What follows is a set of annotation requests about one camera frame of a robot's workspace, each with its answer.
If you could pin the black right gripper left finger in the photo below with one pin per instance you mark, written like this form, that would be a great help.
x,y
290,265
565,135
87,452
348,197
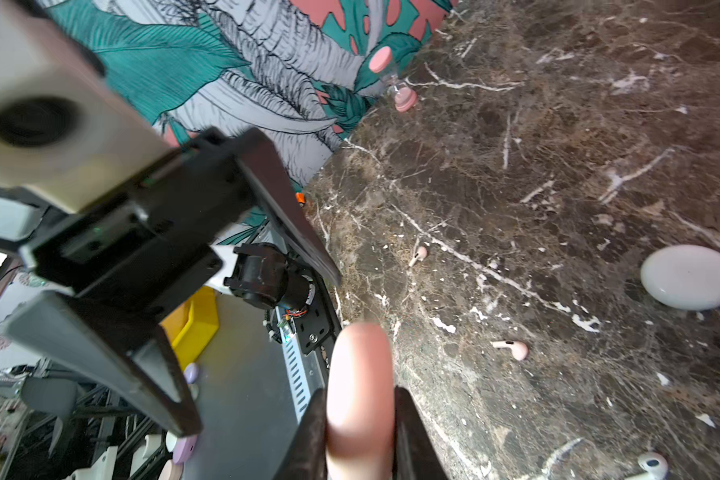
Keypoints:
x,y
305,458

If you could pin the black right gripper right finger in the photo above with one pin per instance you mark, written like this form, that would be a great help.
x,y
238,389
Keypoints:
x,y
414,455

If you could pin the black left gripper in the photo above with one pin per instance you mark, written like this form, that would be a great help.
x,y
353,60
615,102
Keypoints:
x,y
146,248

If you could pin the pink earbud charging case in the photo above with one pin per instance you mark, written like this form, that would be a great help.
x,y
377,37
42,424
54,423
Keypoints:
x,y
360,411

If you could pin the pink earbud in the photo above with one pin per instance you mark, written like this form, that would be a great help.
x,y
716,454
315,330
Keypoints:
x,y
420,254
518,350

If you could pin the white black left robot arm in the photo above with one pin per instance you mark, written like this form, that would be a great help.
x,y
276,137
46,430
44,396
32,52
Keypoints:
x,y
270,279

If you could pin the white round earbud case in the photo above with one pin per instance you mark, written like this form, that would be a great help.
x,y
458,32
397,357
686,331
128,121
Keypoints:
x,y
684,277

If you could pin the yellow bin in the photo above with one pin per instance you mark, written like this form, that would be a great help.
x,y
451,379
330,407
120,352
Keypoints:
x,y
192,325

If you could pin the white earbud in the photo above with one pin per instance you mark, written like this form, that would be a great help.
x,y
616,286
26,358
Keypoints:
x,y
654,466

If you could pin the pink sand hourglass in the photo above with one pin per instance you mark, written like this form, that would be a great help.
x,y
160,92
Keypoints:
x,y
384,65

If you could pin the white slotted cable duct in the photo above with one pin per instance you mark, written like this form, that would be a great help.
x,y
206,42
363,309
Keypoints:
x,y
306,373

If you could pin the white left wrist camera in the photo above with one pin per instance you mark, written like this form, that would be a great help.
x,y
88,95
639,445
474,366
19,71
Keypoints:
x,y
64,135

